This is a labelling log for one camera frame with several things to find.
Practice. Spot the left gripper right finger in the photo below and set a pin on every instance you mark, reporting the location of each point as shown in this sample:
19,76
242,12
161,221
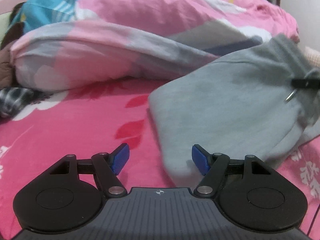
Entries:
213,167

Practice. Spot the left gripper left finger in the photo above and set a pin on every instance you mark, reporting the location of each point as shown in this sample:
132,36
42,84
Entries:
107,166

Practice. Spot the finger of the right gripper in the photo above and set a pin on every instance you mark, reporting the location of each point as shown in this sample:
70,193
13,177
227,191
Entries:
306,83

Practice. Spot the grey fleece garment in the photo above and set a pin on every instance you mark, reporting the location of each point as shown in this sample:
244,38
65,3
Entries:
242,103

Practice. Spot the stack of folded clothes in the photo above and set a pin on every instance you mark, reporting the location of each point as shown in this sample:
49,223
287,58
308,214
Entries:
313,56

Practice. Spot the pink floral bed sheet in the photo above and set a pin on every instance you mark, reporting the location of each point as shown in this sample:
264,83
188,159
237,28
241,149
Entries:
83,122

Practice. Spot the black white plaid cloth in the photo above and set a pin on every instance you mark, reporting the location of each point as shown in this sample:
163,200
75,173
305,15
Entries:
14,99

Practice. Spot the brown plush toy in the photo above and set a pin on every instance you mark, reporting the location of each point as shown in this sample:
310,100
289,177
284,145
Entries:
7,74

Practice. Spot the pink patterned quilt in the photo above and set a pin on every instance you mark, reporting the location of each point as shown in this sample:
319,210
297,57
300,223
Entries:
156,39

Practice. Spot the blue patterned pillow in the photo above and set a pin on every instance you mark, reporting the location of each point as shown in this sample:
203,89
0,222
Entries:
37,13

